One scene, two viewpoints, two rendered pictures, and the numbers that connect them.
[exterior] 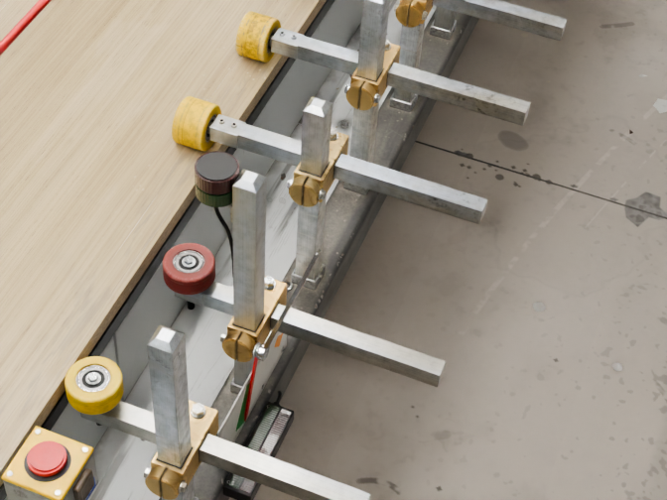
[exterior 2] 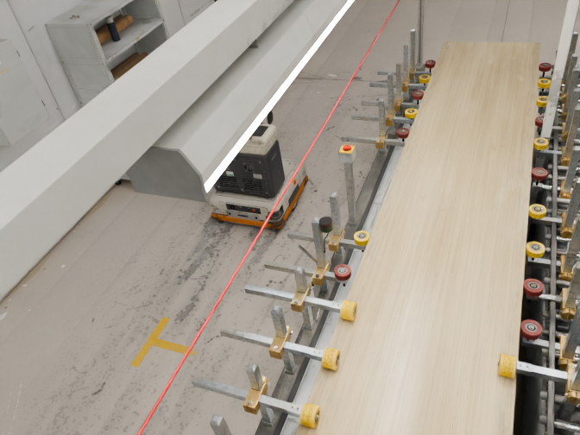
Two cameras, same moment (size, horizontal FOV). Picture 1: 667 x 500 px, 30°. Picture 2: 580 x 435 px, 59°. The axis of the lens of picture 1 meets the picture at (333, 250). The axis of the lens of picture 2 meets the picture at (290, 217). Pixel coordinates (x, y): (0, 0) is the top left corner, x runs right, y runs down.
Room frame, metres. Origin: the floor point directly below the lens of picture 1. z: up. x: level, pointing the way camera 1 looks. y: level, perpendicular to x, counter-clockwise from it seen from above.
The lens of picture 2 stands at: (2.93, 0.31, 2.71)
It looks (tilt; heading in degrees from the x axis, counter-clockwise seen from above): 40 degrees down; 190
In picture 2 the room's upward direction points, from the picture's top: 11 degrees counter-clockwise
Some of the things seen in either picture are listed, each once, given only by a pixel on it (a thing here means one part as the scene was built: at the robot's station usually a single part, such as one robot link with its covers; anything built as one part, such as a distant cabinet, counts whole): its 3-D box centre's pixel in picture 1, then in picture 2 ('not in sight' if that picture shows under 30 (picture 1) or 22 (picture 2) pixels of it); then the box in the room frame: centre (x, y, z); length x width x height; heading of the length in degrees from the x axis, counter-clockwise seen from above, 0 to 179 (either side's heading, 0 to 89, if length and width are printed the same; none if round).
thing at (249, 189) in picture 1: (248, 292); (321, 255); (1.16, 0.12, 0.93); 0.04 x 0.04 x 0.48; 72
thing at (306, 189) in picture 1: (319, 168); (301, 296); (1.42, 0.03, 0.95); 0.14 x 0.06 x 0.05; 162
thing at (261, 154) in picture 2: not in sight; (244, 153); (-0.35, -0.52, 0.59); 0.55 x 0.34 x 0.83; 72
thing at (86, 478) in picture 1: (83, 486); not in sight; (0.67, 0.24, 1.20); 0.03 x 0.01 x 0.03; 162
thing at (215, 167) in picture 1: (218, 221); (327, 237); (1.18, 0.16, 1.07); 0.06 x 0.06 x 0.22; 72
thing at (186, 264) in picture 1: (190, 283); (343, 277); (1.24, 0.22, 0.85); 0.08 x 0.08 x 0.11
